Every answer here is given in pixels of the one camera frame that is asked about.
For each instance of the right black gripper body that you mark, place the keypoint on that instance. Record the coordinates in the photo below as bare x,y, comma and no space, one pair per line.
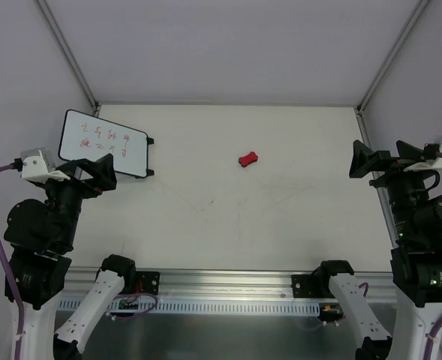
389,169

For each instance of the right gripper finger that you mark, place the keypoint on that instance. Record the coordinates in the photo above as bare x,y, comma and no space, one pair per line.
365,160
412,153

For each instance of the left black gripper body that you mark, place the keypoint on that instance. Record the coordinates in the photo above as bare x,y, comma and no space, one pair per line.
77,181

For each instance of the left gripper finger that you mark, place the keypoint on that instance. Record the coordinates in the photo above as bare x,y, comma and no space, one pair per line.
101,172
73,167

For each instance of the small black-framed whiteboard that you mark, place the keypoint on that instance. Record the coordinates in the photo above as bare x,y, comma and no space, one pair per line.
90,137

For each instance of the red bone-shaped eraser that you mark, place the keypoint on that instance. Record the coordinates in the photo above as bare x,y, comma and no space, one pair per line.
248,159

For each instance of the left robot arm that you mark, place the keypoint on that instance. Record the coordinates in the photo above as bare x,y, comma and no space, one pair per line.
41,234

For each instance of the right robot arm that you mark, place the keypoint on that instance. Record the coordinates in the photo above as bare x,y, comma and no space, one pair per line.
416,259

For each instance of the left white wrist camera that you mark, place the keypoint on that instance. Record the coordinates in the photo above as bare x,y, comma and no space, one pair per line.
38,166

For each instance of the white slotted cable duct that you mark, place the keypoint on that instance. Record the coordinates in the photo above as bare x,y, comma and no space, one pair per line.
215,307

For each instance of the aluminium mounting rail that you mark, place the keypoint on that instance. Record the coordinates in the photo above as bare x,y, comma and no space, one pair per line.
230,285

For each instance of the right aluminium frame post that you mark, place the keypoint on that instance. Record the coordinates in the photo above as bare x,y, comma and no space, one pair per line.
400,40

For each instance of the aluminium frame post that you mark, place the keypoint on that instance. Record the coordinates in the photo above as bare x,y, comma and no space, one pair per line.
400,40
58,35

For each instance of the left aluminium frame post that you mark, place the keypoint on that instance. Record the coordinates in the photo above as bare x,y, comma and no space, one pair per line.
58,35

